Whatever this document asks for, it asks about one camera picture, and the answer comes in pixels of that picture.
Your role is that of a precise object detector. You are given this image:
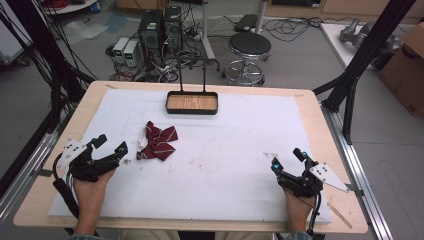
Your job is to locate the brown cardboard box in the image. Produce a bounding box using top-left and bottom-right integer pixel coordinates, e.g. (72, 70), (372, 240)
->
(377, 22), (424, 117)

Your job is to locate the black stand with wooden tray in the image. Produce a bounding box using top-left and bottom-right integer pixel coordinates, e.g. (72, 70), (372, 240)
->
(165, 54), (220, 116)

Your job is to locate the large black computer tower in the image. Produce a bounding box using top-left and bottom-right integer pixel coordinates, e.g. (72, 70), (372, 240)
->
(137, 9), (166, 67)

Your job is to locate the white side table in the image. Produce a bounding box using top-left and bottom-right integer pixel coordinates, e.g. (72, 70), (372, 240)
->
(319, 22), (413, 72)

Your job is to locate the clear plastic sheet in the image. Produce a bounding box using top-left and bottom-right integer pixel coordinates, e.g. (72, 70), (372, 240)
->
(61, 19), (109, 46)

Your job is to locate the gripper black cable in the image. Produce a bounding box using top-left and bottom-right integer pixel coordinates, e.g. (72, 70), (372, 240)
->
(51, 153), (82, 221)
(307, 192), (324, 236)

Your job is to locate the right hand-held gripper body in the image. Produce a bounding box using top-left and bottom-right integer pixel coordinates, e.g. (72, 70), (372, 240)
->
(275, 161), (351, 199)

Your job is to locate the black round stool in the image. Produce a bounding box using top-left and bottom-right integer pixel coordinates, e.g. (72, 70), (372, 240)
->
(221, 31), (273, 87)

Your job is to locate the person's right hand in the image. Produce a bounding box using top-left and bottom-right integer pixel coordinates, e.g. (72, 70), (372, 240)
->
(282, 187), (318, 222)

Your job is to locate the tangle of computer cables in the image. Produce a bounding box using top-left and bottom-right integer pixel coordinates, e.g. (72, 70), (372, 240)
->
(105, 42), (222, 84)

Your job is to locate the maroon striped bow tie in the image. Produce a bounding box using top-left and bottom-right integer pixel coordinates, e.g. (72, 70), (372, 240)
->
(136, 120), (179, 162)

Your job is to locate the aluminium rail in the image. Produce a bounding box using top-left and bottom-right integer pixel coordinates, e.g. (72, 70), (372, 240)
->
(0, 129), (66, 223)
(320, 101), (395, 240)

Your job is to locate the round white table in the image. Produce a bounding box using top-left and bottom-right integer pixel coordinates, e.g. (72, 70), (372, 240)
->
(39, 0), (102, 16)

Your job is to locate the white foam mat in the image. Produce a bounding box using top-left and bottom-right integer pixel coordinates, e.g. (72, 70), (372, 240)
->
(48, 88), (333, 224)

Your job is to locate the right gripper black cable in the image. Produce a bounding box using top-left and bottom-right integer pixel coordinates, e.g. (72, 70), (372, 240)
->
(307, 192), (324, 236)

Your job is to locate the white table leg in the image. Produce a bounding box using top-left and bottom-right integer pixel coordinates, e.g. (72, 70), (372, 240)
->
(199, 0), (222, 72)

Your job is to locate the black metal frame strut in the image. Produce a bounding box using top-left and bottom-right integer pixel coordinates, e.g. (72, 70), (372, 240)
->
(0, 0), (98, 135)
(312, 0), (418, 146)

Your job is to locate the black flat box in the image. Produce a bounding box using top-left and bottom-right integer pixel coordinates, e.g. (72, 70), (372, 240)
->
(233, 13), (260, 34)

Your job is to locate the slim black computer tower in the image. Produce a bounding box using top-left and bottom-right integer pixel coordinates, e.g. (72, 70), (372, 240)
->
(163, 5), (184, 57)

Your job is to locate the black floor cable bundle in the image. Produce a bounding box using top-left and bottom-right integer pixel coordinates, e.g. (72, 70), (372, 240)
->
(262, 15), (335, 43)

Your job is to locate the thin wooden stick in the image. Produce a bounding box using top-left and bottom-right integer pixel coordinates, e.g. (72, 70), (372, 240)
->
(326, 202), (354, 230)

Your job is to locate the person's left hand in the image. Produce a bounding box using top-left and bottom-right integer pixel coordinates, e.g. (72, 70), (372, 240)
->
(72, 168), (118, 218)

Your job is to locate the white power supply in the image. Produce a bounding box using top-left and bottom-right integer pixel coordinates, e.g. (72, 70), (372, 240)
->
(122, 40), (141, 68)
(112, 36), (131, 64)

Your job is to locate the light wooden table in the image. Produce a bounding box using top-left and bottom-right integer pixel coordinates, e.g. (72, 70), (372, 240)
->
(13, 79), (369, 235)

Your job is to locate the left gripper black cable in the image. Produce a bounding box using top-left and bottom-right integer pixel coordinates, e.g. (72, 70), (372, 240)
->
(51, 153), (82, 221)

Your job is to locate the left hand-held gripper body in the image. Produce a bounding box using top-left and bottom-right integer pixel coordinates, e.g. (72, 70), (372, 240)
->
(53, 138), (120, 183)

